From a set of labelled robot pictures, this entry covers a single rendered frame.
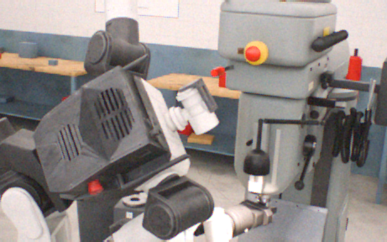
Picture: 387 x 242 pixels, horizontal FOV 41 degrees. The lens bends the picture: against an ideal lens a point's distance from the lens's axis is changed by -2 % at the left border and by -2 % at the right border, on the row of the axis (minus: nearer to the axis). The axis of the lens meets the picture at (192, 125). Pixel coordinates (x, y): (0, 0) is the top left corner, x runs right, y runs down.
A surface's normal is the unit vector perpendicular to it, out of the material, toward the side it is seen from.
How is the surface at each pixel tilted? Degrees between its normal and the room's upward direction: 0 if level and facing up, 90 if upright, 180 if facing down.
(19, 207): 90
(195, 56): 90
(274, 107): 90
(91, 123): 74
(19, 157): 90
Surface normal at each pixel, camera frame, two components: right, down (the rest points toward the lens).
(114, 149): -0.32, -0.22
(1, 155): -0.08, 0.26
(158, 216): -0.61, 0.17
